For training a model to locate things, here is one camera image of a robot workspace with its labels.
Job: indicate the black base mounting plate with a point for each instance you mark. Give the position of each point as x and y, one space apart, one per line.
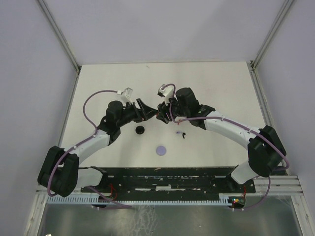
167 172

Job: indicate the left aluminium frame post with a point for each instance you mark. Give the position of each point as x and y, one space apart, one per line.
58 33

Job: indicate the aluminium frame post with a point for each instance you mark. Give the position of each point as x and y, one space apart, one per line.
275 27
58 33

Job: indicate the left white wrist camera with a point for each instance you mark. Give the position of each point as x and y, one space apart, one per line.
125 95

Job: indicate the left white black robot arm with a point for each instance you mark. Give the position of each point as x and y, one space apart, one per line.
60 170

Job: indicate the controller board with leds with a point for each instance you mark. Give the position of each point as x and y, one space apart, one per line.
238 202

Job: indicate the aluminium front rail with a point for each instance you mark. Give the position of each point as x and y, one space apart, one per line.
283 186

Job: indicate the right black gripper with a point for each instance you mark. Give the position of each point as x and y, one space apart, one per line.
164 109

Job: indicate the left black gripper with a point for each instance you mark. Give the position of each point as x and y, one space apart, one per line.
148 112

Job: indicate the right aluminium frame post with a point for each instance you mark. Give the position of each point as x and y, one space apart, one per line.
275 27

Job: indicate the black charging case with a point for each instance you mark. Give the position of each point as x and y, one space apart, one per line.
140 130

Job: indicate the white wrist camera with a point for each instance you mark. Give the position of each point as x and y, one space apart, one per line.
167 91
125 95

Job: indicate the purple charging case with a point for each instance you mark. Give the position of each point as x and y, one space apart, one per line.
161 150

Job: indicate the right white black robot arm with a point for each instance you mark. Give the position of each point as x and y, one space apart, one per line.
266 153

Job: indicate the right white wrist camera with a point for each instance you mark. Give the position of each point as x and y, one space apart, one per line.
167 91

